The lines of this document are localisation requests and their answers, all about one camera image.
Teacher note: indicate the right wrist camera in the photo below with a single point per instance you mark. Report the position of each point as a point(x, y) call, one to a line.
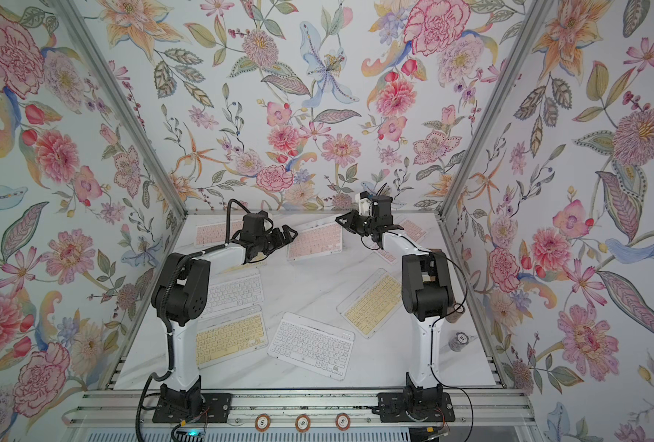
point(365, 207)

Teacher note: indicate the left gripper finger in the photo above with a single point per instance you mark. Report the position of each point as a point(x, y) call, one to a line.
point(277, 242)
point(284, 234)

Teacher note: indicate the white keyboard front centre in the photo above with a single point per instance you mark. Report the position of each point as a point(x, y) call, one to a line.
point(315, 346)

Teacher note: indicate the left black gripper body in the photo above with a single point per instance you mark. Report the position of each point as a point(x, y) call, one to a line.
point(262, 243)

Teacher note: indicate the white keyboard left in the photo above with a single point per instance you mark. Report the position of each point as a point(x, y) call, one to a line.
point(234, 292)

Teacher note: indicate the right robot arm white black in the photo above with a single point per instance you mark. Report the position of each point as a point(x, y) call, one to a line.
point(426, 294)

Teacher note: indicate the middle orange ring marker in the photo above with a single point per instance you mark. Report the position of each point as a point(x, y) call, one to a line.
point(302, 423)

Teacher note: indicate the left orange ring marker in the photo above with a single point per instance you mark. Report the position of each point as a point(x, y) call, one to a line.
point(262, 423)

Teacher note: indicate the white keyboard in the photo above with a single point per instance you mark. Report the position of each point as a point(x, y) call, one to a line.
point(315, 346)
point(234, 292)

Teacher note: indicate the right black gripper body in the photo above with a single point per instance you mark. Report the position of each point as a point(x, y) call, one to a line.
point(367, 226)

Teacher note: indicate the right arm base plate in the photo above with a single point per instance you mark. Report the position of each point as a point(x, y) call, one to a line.
point(393, 409)

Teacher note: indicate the silver patterned can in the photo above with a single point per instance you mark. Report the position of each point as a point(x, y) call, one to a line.
point(458, 341)

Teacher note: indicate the yellow keyboard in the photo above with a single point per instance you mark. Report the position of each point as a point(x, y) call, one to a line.
point(238, 269)
point(234, 334)
point(373, 303)

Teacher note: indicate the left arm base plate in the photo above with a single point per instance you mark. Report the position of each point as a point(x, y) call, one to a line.
point(191, 406)

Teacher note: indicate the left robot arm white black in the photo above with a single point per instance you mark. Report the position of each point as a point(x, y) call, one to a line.
point(182, 290)

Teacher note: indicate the right orange ring marker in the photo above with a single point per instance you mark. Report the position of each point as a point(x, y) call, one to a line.
point(343, 422)

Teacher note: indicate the aluminium front rail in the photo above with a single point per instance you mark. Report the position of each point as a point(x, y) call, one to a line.
point(474, 408)

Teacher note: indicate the orange ring marker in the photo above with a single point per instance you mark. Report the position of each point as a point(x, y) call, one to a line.
point(343, 422)
point(262, 423)
point(302, 423)

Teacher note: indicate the pink keyboard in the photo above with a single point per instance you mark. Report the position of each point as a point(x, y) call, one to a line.
point(316, 241)
point(412, 230)
point(216, 232)

